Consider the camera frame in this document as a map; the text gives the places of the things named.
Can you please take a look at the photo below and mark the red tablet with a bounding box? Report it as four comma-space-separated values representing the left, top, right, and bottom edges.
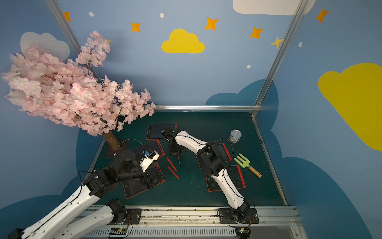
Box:
123, 163, 163, 200
195, 142, 233, 169
206, 165, 246, 192
146, 123, 178, 140
130, 139, 165, 157

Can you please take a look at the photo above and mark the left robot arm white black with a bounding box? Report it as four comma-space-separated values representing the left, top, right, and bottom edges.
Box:
8, 149, 160, 239

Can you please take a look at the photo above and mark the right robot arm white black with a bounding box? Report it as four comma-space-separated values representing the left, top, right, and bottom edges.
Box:
162, 128, 251, 223

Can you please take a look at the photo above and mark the silver tin can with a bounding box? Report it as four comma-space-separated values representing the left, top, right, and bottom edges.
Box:
229, 129, 242, 143

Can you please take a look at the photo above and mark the left circuit board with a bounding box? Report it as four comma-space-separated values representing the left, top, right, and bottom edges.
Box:
108, 227, 129, 239

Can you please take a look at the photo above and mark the circuit board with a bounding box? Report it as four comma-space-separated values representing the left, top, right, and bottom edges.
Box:
235, 227, 251, 239
108, 227, 129, 239

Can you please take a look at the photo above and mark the right circuit board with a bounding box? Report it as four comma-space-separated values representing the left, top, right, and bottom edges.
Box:
235, 227, 251, 239

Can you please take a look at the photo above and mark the pink cherry blossom tree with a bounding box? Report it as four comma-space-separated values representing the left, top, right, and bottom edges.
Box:
2, 31, 156, 149

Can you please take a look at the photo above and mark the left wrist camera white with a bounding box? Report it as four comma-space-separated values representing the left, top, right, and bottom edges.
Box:
139, 151, 160, 172

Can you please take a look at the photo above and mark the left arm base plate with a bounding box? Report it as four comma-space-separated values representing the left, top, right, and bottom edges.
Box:
118, 208, 142, 225

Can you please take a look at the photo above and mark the aluminium back rail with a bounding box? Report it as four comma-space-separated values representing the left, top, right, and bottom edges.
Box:
155, 105, 262, 112

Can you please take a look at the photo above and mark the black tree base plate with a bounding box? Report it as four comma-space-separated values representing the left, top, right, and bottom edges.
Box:
105, 138, 129, 157

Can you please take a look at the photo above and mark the green garden fork wooden handle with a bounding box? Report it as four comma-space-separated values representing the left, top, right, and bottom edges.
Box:
234, 153, 262, 178

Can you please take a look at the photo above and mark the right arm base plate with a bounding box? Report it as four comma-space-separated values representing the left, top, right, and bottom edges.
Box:
217, 208, 260, 225

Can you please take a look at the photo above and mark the aluminium rail frame front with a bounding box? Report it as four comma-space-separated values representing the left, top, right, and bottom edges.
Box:
74, 206, 307, 239

